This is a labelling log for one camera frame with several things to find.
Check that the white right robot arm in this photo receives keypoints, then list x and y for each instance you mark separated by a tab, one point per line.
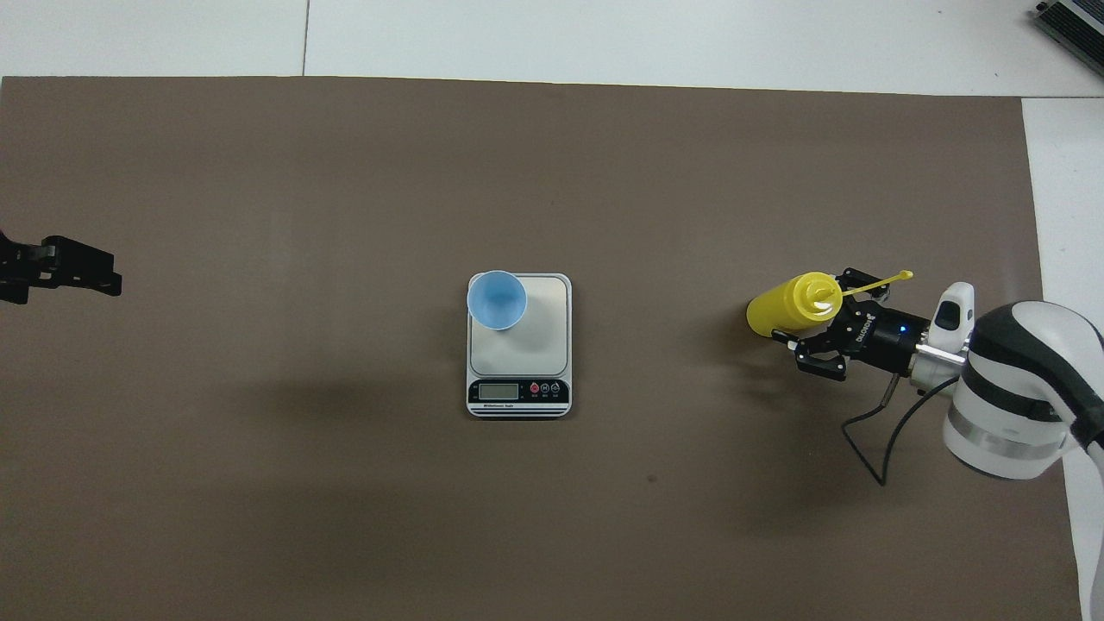
1018	379

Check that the yellow squeeze bottle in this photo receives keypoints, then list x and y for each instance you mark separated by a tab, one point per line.
780	306

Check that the grey ribbed metal device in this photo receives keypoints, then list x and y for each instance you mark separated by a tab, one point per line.
1078	26

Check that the light blue plastic cup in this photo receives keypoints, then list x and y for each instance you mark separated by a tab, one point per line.
496	300

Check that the digital kitchen scale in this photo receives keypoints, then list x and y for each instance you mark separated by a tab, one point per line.
535	345

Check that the brown table mat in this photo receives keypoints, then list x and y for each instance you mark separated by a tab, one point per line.
345	172

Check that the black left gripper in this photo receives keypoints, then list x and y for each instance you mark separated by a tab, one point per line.
17	267

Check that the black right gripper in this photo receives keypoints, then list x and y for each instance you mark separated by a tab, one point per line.
884	336

